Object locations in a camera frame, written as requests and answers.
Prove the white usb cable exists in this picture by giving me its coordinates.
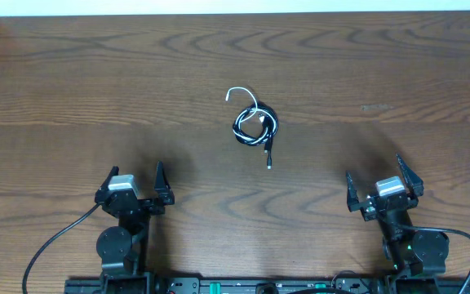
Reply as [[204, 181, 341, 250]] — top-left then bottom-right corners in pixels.
[[225, 87, 279, 146]]

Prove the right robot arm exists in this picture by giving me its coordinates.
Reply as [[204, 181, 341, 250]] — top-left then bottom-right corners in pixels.
[[346, 156, 449, 293]]

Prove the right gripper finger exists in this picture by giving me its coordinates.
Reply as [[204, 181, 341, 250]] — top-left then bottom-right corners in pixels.
[[346, 171, 360, 212], [396, 154, 424, 197]]

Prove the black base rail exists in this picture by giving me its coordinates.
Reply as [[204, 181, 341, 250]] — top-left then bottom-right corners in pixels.
[[64, 273, 470, 294]]

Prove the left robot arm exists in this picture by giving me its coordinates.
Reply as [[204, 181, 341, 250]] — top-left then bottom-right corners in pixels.
[[95, 162, 175, 293]]

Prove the black usb cable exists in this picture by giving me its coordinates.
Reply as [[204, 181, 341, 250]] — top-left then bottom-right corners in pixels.
[[232, 100, 279, 171]]

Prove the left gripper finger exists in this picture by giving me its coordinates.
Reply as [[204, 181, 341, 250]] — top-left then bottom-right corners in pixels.
[[154, 161, 175, 205], [100, 166, 119, 191]]

